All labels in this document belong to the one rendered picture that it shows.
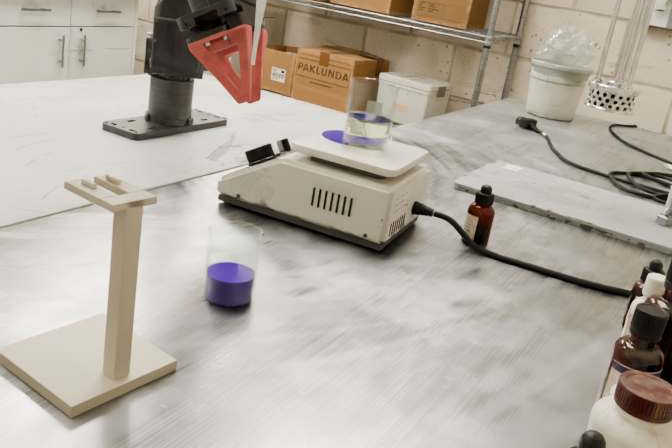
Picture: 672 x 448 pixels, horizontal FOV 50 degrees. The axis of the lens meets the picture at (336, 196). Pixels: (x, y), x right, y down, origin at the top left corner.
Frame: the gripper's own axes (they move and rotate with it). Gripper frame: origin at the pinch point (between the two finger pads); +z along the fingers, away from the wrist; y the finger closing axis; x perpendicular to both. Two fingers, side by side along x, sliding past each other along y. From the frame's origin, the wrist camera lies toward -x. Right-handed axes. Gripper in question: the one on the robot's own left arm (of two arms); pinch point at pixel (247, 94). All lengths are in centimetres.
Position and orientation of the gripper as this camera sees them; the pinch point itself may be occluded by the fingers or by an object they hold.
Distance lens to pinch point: 80.5
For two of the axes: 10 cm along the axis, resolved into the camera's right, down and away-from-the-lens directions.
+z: 3.1, 9.5, 0.6
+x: -9.3, 2.9, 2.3
